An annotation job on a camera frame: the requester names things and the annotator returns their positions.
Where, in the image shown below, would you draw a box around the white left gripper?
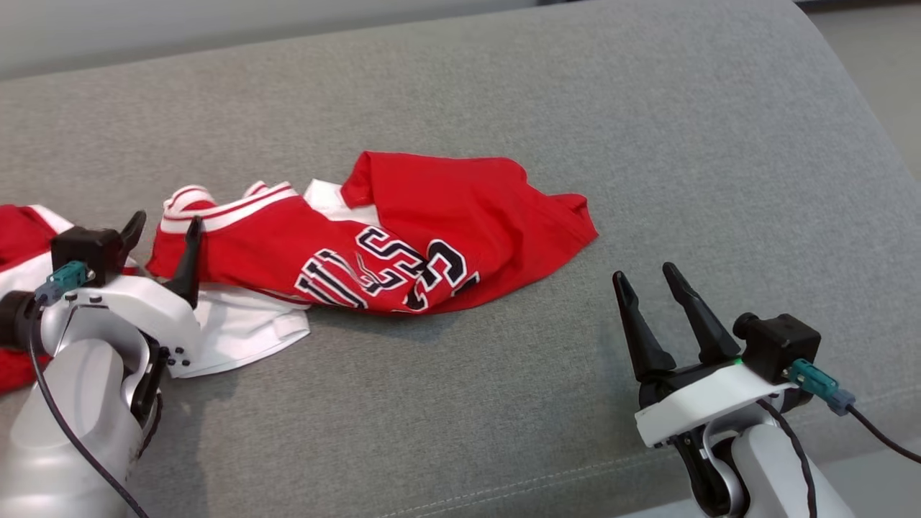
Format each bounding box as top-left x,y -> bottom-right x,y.
0,210 -> 204,380

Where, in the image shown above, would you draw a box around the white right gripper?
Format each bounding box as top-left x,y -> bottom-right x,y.
612,262 -> 799,449

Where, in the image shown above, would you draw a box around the red shorts with black print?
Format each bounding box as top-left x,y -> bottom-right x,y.
146,150 -> 599,379

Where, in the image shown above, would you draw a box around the red jersey with white trim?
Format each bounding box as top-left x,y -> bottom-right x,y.
0,204 -> 141,395

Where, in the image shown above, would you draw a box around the teal left camera connector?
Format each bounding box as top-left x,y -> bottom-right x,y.
35,261 -> 92,304

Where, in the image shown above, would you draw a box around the teal camera connector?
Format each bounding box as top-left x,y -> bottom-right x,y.
35,261 -> 92,304
787,359 -> 857,417

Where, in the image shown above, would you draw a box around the teal right camera connector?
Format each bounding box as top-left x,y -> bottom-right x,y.
787,359 -> 857,417

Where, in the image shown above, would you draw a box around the black left camera cable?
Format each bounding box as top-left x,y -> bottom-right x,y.
27,306 -> 149,518

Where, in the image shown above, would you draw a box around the black camera cable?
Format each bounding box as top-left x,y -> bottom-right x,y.
27,306 -> 149,518
845,404 -> 921,465

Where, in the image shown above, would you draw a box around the black right camera cable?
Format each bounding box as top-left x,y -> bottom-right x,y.
845,404 -> 921,465

